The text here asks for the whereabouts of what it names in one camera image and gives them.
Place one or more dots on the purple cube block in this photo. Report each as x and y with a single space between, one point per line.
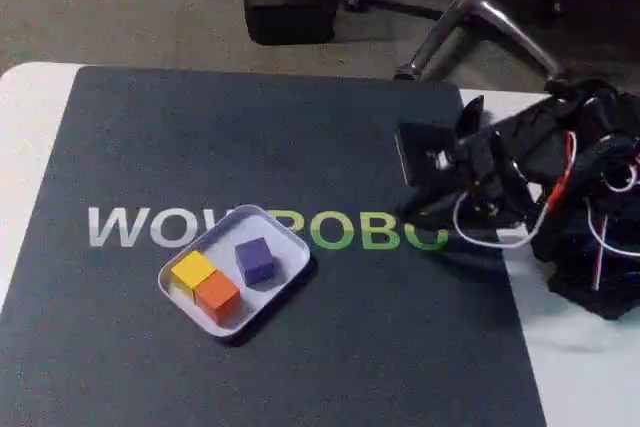
255 259

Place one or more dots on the white rectangular tray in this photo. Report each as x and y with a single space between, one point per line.
280 247

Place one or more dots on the chrome office chair base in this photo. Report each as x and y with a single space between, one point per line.
480 7

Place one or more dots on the orange cube block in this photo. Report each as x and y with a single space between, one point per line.
216 293

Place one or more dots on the yellow cube block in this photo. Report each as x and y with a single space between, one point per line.
192 267

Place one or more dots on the black WOWROBO desk mat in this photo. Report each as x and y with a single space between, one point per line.
150 147

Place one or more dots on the black square camera box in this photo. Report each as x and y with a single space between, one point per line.
425 152

